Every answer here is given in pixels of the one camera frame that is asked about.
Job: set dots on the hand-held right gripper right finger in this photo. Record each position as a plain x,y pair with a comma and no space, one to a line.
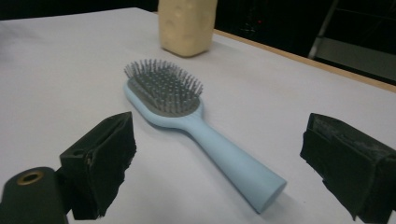
351,168

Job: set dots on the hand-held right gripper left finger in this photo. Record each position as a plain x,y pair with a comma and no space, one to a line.
99,161

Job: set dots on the light blue hairbrush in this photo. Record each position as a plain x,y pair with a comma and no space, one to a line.
199,124

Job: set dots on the grey metal stand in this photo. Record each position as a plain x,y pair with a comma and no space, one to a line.
351,46

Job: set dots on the cream plastic container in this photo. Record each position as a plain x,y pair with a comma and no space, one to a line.
186,26

